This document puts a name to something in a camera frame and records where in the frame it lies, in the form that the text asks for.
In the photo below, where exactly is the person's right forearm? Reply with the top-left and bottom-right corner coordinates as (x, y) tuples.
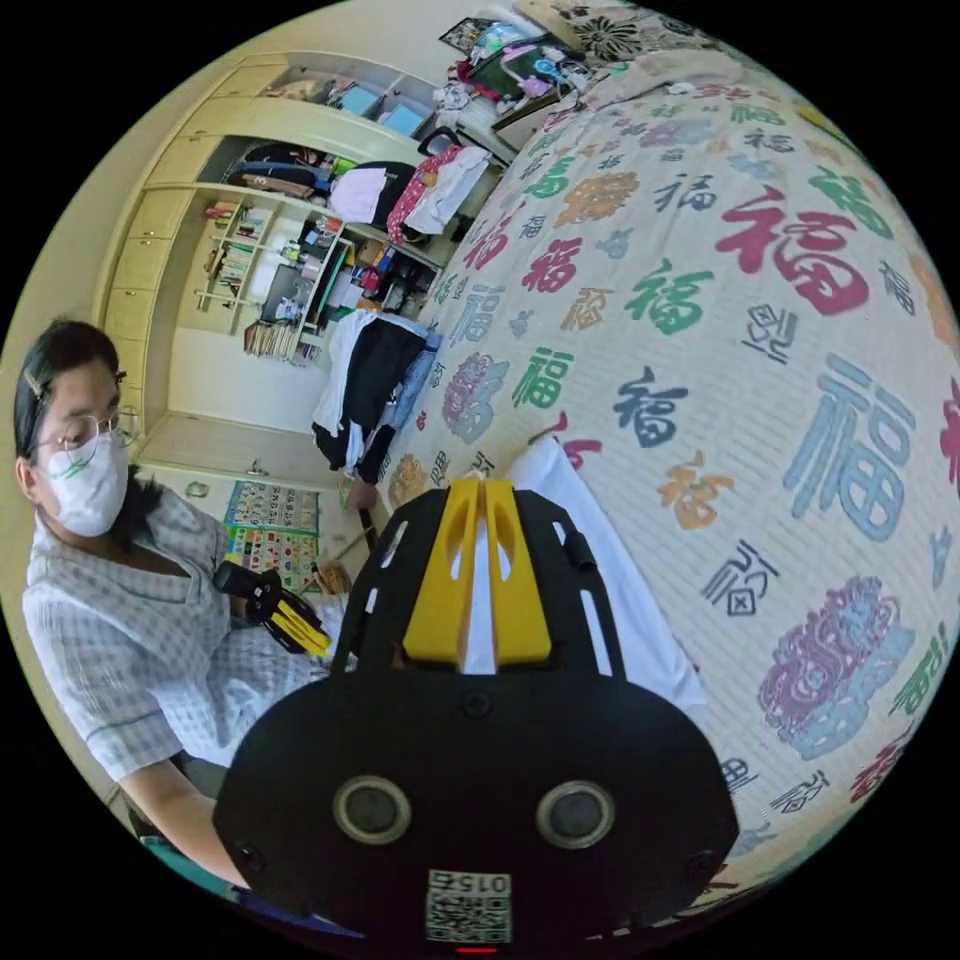
(119, 753), (254, 894)

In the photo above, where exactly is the person's body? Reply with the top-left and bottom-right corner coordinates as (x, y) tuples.
(13, 318), (343, 798)

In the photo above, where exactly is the bed with printed sheet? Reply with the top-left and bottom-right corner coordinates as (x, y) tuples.
(374, 44), (960, 931)

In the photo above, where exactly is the colourful chart poster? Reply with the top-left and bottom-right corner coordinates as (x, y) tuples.
(223, 479), (322, 595)

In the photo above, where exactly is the cream wall cupboard with shelves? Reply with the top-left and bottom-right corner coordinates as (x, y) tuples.
(93, 50), (451, 466)

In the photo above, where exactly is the white short sleeve shirt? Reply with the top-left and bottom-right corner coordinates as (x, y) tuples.
(461, 437), (710, 710)

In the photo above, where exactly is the chair draped with clothes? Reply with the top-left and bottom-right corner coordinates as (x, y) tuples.
(329, 125), (502, 245)

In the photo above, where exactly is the beige black floral quilt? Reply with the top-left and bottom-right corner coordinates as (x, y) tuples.
(517, 0), (725, 73)

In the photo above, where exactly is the cluttered desk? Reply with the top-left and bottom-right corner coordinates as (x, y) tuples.
(433, 14), (601, 151)

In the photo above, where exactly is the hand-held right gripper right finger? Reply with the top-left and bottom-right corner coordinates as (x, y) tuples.
(484, 479), (556, 670)

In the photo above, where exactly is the pile of clothes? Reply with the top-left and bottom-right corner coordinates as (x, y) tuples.
(311, 307), (445, 487)

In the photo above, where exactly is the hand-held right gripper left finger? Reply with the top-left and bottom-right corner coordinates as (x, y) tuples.
(401, 478), (483, 669)

